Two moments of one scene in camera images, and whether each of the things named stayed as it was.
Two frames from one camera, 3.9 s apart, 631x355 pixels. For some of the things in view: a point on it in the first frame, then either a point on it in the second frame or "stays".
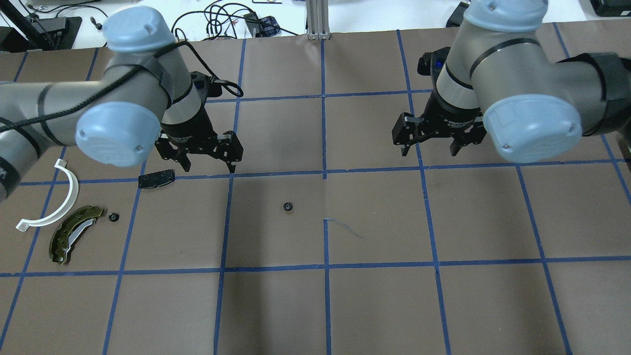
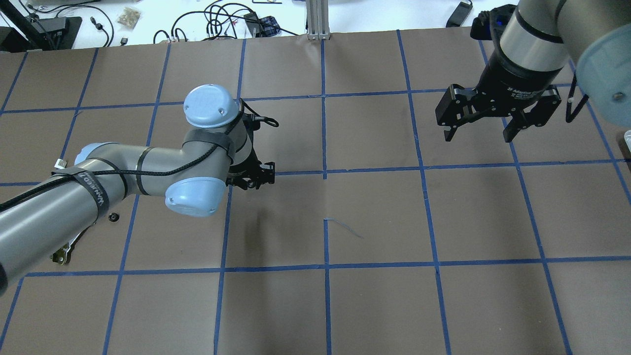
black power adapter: [456, 18] stays
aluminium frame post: [318, 19] stays
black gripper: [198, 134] to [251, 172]
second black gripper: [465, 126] to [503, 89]
